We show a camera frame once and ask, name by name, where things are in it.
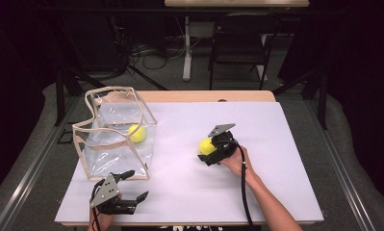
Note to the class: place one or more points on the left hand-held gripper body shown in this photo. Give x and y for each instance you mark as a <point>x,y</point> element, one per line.
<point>107,191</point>

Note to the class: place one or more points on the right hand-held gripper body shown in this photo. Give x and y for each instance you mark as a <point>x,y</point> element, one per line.
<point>226,146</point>

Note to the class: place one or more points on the yellow tennis ball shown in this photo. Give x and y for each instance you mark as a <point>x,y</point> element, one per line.
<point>137,133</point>
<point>205,147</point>

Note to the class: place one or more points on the clear plastic bag beige trim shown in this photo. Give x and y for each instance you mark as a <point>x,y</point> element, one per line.
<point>115,154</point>

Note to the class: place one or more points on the person's right hand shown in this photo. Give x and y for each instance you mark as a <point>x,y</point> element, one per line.
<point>236,163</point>

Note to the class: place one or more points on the person's left hand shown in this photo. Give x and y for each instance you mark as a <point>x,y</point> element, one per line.
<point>103,222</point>

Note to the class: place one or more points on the wooden table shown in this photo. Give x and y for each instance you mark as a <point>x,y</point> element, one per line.
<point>196,95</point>

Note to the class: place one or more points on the white table mat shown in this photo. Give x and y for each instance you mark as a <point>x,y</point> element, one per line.
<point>276,128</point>

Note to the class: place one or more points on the black folding chair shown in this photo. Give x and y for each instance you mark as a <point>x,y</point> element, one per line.
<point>237,48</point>

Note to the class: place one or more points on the white-legged desk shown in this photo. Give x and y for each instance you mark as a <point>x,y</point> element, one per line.
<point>187,48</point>

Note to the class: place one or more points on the black metal stand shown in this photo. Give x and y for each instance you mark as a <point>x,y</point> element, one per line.
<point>59,96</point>
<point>323,102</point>

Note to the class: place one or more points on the metal floor rail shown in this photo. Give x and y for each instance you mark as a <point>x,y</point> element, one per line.
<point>340,173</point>
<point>29,174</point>

